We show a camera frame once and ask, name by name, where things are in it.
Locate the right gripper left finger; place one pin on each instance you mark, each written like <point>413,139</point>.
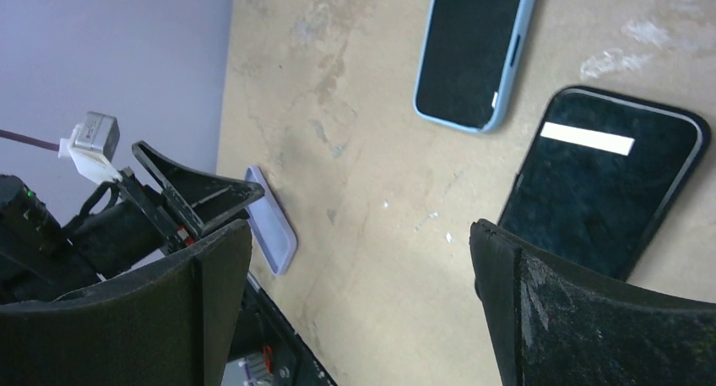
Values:
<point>167,323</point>

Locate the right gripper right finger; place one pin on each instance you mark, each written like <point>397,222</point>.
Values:
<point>554,322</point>

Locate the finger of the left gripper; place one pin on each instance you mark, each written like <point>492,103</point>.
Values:
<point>202,202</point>

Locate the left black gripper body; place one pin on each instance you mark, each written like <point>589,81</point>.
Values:
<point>120,223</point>

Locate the black phone case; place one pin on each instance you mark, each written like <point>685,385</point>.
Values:
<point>601,174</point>

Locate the light blue phone case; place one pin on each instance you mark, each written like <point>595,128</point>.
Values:
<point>501,99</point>

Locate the black phone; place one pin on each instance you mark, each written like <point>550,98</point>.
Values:
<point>462,63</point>

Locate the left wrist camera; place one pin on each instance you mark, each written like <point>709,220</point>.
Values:
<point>91,147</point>

